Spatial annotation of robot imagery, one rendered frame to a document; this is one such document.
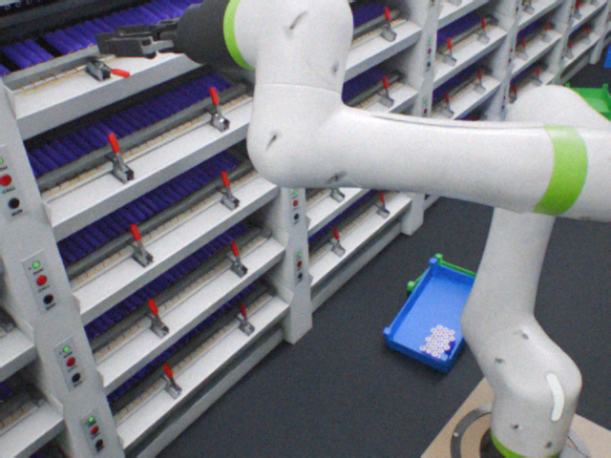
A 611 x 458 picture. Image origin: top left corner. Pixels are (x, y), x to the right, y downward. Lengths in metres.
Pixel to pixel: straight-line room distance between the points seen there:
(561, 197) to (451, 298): 1.20
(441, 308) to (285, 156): 1.35
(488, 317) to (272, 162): 0.62
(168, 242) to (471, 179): 0.81
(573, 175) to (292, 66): 0.36
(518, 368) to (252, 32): 0.69
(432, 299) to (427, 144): 1.29
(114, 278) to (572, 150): 0.90
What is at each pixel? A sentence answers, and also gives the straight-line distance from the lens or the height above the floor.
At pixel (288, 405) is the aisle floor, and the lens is 1.80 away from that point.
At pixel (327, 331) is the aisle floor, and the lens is 2.00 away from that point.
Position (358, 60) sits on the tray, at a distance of 1.80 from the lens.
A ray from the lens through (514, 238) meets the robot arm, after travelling 1.11.
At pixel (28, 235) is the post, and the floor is 0.77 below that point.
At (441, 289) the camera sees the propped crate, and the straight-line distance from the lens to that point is 2.04.
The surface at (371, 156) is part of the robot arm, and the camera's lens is 0.73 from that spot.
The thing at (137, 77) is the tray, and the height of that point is 0.96.
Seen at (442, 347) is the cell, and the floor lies 0.07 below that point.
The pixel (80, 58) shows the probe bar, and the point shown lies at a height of 1.01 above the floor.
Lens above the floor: 1.36
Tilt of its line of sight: 34 degrees down
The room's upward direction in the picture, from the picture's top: 3 degrees counter-clockwise
